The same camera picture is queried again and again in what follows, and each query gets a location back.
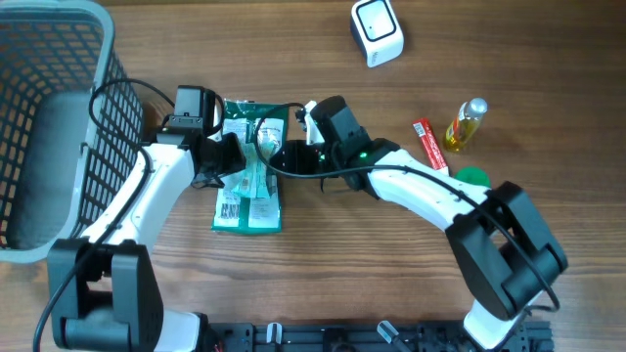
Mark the green 3M gloves package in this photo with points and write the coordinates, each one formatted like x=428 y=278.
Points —
x=266 y=129

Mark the white barcode scanner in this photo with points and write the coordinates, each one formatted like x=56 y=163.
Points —
x=377 y=32

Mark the light green wipes sachet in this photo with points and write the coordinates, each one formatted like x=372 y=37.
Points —
x=255 y=181

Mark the yellow liquid bottle silver cap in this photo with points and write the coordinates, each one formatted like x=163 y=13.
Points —
x=465 y=124

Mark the red snack stick packet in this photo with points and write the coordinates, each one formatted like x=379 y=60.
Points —
x=433 y=153

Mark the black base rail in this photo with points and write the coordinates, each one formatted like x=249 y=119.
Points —
x=436 y=336

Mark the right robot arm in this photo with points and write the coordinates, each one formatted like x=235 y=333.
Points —
x=503 y=246

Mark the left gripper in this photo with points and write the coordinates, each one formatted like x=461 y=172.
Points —
x=235 y=161

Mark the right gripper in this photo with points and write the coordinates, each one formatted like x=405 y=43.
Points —
x=295 y=157

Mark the dark grey mesh basket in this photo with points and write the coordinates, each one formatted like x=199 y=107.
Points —
x=69 y=122

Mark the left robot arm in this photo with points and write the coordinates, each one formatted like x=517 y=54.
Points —
x=103 y=289

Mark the green lid white jar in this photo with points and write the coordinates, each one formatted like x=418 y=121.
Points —
x=474 y=176

